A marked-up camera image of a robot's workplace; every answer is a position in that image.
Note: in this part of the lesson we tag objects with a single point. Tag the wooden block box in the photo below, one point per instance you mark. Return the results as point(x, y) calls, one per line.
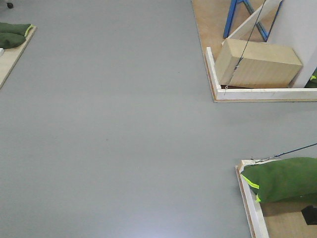
point(256, 65)

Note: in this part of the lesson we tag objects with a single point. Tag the large green sandbag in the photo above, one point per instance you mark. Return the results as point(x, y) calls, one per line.
point(293, 179)

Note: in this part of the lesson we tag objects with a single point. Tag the wooden platform lower right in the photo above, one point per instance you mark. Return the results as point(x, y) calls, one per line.
point(273, 220)

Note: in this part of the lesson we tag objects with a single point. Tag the wooden platform left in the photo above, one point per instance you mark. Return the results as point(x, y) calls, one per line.
point(10, 57)

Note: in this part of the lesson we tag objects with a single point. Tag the green sandbag upper left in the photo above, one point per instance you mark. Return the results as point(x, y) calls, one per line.
point(19, 29)

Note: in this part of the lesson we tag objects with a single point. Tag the green sandbag lower left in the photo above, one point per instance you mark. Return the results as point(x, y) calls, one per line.
point(10, 40)

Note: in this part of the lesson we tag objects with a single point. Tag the black block on platform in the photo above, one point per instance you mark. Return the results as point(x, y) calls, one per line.
point(310, 215)

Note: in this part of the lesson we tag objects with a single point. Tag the white wooden rail frame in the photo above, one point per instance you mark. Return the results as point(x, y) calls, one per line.
point(254, 95)

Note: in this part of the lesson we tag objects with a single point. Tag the blue metal brace frame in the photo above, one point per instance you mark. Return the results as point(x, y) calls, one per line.
point(253, 21)

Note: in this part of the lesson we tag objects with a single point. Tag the white wall panel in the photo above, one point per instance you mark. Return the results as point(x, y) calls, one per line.
point(296, 26)

